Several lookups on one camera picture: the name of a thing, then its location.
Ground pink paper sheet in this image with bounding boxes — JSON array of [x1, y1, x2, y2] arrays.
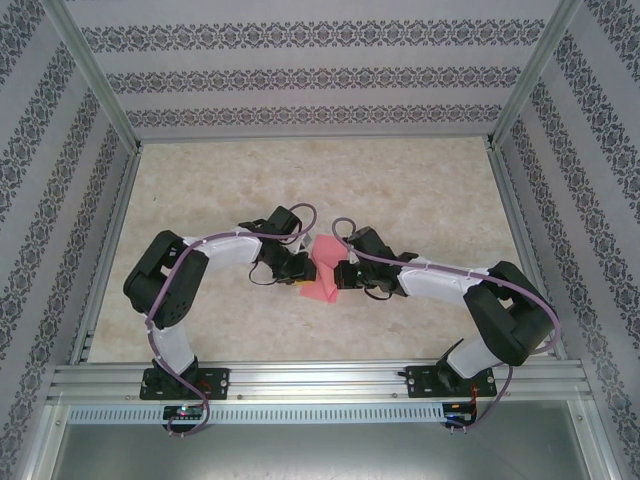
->
[[298, 233, 354, 305]]

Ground grey metal sheet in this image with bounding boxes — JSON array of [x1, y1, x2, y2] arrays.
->
[[42, 402, 601, 480]]

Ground wide aluminium base rail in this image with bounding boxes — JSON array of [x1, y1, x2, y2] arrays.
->
[[47, 363, 594, 404]]

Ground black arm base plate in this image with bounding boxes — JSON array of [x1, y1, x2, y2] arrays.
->
[[141, 367, 232, 401], [405, 364, 496, 400]]

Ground slotted grey cable duct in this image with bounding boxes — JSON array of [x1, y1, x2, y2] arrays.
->
[[67, 403, 446, 425]]

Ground aluminium side rail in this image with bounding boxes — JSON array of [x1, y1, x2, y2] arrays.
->
[[487, 139, 571, 361], [68, 142, 146, 365]]

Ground purple cable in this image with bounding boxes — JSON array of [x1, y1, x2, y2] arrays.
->
[[144, 202, 319, 439], [332, 217, 559, 436]]

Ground aluminium frame post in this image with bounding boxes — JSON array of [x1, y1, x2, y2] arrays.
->
[[487, 0, 586, 151], [19, 399, 69, 480], [42, 0, 144, 151], [569, 394, 624, 480]]

